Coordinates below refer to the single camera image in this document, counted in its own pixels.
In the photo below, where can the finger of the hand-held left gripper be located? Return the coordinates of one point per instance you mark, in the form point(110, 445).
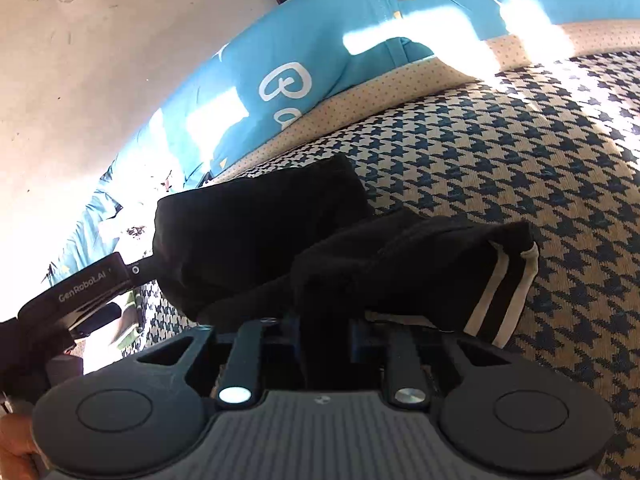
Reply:
point(140, 269)

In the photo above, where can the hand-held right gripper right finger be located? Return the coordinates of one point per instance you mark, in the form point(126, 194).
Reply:
point(359, 342)

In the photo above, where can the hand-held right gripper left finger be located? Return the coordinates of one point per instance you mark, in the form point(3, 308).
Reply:
point(292, 340)

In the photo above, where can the black t-shirt with red print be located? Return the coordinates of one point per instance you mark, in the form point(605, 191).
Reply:
point(250, 240)

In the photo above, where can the houndstooth patterned bed mat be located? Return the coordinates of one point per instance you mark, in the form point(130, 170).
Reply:
point(500, 160)

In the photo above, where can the beige dotted bed sheet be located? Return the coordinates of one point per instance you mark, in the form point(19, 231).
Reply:
point(375, 95)

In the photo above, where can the blue printed bed bumper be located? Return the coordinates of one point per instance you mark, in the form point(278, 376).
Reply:
point(325, 35)

